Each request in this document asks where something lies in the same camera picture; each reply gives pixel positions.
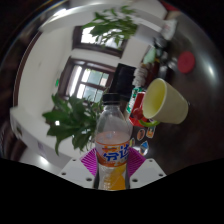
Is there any tray of white cups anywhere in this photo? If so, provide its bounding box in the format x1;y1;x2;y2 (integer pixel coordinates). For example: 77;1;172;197
132;64;149;88

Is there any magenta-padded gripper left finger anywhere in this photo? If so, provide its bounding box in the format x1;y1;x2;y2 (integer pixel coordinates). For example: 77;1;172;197
58;148;99;189

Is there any printed paper leaflet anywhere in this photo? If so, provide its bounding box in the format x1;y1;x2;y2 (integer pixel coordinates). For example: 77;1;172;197
161;18;179;41

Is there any flat round red coaster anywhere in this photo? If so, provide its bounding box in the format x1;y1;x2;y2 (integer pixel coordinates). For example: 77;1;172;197
177;50;196;74

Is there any clear orange soda bottle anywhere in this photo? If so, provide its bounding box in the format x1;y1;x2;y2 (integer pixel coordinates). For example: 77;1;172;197
94;92;133;191

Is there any dark wooden framed window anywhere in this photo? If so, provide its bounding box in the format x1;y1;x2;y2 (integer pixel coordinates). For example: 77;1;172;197
71;24;129;58

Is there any pale yellow cup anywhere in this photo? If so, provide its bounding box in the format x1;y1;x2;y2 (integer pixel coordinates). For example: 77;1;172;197
142;77;190;125

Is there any green and white box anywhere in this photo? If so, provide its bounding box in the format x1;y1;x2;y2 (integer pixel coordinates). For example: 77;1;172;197
125;87;139;114

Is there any potted plant in white pot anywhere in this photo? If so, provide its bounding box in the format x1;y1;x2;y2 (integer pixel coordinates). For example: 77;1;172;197
81;4;139;48
42;94;104;156

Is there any red plastic box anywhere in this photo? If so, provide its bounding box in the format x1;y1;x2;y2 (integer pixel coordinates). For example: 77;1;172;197
128;91;151;128

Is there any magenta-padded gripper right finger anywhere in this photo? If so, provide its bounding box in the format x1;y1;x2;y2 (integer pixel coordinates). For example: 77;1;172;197
128;147;167;189

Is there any black chair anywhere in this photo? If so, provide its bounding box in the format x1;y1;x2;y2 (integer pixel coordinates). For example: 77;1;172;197
108;63;138;101

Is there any light green pouch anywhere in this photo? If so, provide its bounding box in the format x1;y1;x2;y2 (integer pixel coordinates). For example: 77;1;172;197
143;45;157;65

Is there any dark wooden glazed double door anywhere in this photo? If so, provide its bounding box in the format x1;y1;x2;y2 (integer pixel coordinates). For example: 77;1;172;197
57;56;117;103

